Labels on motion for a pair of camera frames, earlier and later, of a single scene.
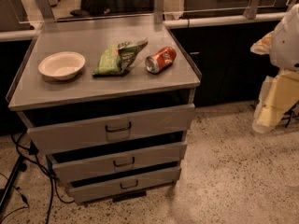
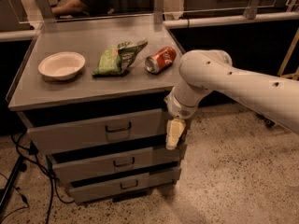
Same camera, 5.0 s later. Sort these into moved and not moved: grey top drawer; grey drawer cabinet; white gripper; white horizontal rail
Moved: white gripper
Not moved: grey drawer cabinet; grey top drawer; white horizontal rail
